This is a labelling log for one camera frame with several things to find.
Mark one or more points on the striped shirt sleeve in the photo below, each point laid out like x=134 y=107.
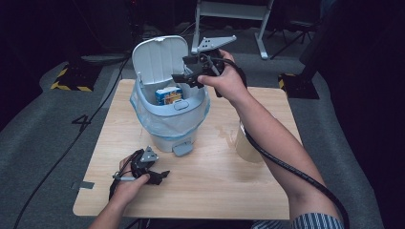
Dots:
x=305 y=222

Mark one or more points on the white metal stand frame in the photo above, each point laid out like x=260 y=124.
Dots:
x=229 y=9

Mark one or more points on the person's right hand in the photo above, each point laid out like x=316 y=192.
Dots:
x=227 y=82

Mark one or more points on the translucent beige cup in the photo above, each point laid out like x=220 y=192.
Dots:
x=246 y=148

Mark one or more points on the person's left hand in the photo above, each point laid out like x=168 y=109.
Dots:
x=129 y=187

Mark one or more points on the grey tape piece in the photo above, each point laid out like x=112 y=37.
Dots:
x=86 y=184

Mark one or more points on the yellow-black striped stand base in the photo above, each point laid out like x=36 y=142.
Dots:
x=74 y=78
x=297 y=86

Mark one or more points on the blue snack box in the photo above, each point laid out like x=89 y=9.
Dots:
x=168 y=95

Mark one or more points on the translucent blue-trimmed bin bag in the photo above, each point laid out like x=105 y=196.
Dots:
x=172 y=124

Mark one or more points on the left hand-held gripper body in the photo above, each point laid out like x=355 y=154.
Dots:
x=143 y=165

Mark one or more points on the white pedal trash can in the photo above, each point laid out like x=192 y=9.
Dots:
x=159 y=60

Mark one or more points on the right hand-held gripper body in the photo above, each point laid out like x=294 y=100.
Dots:
x=207 y=60

